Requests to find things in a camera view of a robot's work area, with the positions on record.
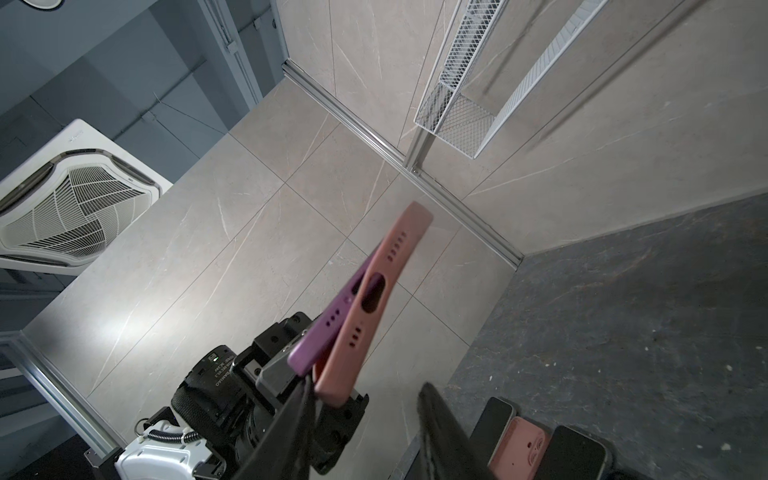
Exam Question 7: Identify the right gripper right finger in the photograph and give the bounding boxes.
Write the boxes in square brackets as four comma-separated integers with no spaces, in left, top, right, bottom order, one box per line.
[417,382,494,479]

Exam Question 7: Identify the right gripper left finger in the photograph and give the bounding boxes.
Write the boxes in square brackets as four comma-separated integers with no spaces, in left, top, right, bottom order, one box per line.
[234,376,315,480]

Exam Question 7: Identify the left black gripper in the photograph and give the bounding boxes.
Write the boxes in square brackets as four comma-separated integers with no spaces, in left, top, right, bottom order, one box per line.
[170,310,370,475]

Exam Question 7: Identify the phone with black screen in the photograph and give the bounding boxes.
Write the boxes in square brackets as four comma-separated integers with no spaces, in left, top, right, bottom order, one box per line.
[469,397,517,465]

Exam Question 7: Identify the pink phone case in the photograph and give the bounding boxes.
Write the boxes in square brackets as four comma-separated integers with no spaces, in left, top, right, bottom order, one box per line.
[315,202,433,408]
[489,416,548,480]

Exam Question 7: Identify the white ceiling air conditioner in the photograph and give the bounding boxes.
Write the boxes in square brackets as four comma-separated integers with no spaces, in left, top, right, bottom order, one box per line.
[1,119,173,276]

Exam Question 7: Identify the white wire mesh basket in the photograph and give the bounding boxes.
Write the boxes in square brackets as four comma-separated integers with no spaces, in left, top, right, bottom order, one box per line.
[414,1,606,159]

